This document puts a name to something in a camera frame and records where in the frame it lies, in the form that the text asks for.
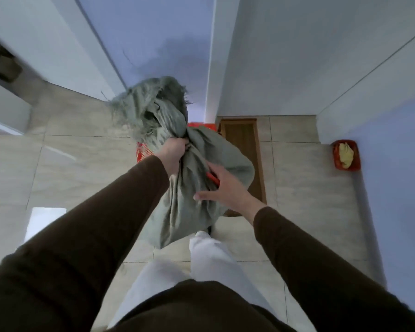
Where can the person's left hand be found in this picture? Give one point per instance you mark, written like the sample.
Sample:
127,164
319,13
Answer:
168,153

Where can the person's right hand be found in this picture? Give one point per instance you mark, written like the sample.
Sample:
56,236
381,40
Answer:
233,191

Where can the person's right thumb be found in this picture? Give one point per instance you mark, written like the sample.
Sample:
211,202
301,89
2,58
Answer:
209,195

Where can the person's left fingers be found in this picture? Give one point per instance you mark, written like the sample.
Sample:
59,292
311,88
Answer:
182,144

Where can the grey fringed cloth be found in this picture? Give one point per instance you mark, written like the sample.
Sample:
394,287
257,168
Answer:
193,162

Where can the person's left forearm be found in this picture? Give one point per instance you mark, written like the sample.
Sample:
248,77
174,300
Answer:
90,245

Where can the person's right forearm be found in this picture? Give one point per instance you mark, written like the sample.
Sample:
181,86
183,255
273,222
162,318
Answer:
318,273

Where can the red plastic laundry basket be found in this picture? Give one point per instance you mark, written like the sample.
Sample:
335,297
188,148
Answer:
143,152

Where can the person's white trousers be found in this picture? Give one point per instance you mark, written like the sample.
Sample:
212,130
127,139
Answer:
211,262

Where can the person's brown top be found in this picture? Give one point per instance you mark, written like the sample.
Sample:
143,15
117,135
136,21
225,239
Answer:
197,307

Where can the yellow cloth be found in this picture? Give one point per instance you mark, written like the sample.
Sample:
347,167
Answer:
345,155

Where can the small red plastic basket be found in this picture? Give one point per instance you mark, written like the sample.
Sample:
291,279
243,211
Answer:
356,159

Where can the dark furniture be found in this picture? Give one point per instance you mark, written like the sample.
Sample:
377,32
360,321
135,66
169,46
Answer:
0,62

